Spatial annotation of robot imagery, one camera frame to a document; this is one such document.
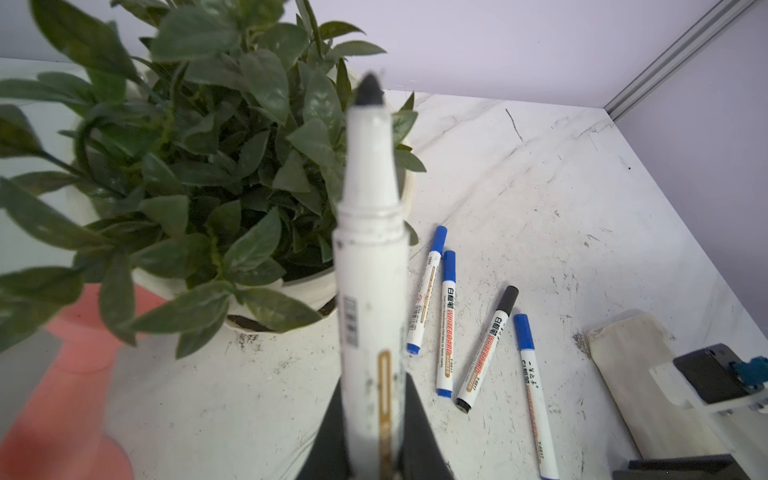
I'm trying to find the pink watering can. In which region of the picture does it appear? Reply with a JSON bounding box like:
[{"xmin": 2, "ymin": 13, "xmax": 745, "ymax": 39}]
[{"xmin": 1, "ymin": 284, "xmax": 134, "ymax": 479}]

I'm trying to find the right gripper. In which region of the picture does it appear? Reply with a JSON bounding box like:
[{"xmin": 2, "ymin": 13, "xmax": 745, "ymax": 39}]
[{"xmin": 612, "ymin": 455, "xmax": 749, "ymax": 480}]

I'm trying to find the beige green-fingered glove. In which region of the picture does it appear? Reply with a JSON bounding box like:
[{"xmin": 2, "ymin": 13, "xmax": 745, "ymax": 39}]
[{"xmin": 585, "ymin": 310, "xmax": 727, "ymax": 460}]

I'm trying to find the white marker pen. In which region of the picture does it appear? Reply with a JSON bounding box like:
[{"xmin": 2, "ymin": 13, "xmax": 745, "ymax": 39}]
[
  {"xmin": 456, "ymin": 286, "xmax": 519, "ymax": 414},
  {"xmin": 333, "ymin": 73, "xmax": 409, "ymax": 479},
  {"xmin": 406, "ymin": 225, "xmax": 447, "ymax": 355},
  {"xmin": 513, "ymin": 314, "xmax": 560, "ymax": 479},
  {"xmin": 436, "ymin": 250, "xmax": 457, "ymax": 398}
]

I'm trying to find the potted green plant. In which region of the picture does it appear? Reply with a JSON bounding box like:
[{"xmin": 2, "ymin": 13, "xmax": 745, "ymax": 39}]
[{"xmin": 0, "ymin": 0, "xmax": 428, "ymax": 361}]

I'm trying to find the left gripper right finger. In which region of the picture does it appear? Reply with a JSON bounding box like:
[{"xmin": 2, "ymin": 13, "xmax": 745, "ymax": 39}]
[{"xmin": 400, "ymin": 374, "xmax": 454, "ymax": 480}]

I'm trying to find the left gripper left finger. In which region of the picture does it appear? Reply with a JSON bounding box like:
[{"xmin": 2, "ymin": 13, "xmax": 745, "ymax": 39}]
[{"xmin": 296, "ymin": 381, "xmax": 350, "ymax": 480}]

